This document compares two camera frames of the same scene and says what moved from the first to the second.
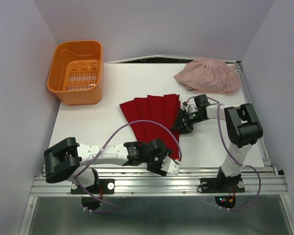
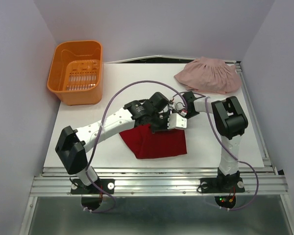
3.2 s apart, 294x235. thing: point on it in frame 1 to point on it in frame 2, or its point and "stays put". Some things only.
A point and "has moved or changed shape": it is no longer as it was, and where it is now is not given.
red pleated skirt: x=162 y=109 has moved or changed shape
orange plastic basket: x=75 y=74 stays put
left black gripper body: x=154 y=164 to x=159 y=122
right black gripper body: x=190 y=118 to x=191 y=114
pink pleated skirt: x=210 y=75 stays put
